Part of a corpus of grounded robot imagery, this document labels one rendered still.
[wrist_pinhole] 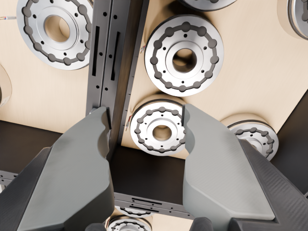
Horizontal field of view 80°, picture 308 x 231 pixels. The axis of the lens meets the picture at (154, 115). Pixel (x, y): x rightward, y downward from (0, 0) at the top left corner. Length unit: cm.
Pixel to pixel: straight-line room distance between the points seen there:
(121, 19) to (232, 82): 20
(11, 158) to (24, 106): 9
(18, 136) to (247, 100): 38
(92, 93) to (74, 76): 12
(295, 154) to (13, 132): 45
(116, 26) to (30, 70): 20
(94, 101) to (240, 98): 22
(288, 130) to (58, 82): 38
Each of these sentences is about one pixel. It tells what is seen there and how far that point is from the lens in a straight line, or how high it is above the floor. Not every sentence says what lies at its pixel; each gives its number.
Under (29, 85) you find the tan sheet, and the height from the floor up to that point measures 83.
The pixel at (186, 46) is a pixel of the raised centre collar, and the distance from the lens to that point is 24.
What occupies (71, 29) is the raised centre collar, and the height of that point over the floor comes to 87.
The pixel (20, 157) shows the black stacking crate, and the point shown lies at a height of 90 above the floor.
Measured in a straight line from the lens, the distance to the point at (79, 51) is 27.
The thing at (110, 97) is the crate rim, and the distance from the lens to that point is 20.
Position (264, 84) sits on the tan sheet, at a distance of 33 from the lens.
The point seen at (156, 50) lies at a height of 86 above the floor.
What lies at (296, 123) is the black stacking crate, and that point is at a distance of 37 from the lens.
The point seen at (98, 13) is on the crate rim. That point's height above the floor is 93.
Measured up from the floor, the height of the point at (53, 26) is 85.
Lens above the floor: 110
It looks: 61 degrees down
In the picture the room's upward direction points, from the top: 176 degrees counter-clockwise
